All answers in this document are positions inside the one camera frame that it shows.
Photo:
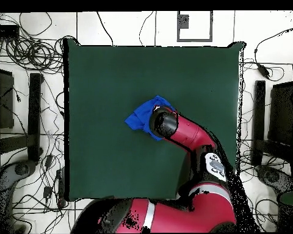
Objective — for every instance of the dark green table cloth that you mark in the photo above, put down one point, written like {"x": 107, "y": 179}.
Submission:
{"x": 100, "y": 97}

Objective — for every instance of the blue shirt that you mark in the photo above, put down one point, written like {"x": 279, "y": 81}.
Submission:
{"x": 141, "y": 117}

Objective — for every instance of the small grey square plate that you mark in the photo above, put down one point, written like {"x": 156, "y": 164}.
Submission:
{"x": 184, "y": 21}

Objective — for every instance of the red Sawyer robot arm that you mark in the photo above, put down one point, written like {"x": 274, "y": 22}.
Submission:
{"x": 188, "y": 134}

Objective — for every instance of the black power strip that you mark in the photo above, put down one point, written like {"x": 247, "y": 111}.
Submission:
{"x": 61, "y": 187}
{"x": 5, "y": 31}

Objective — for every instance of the small black power adapter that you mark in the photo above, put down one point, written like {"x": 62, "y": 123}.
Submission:
{"x": 47, "y": 191}

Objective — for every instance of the dark box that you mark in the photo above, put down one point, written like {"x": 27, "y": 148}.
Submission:
{"x": 5, "y": 102}
{"x": 282, "y": 114}

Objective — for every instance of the grey square frame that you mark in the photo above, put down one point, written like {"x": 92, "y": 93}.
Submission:
{"x": 195, "y": 39}

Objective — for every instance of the black office chair base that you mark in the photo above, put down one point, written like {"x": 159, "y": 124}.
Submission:
{"x": 20, "y": 168}
{"x": 273, "y": 176}

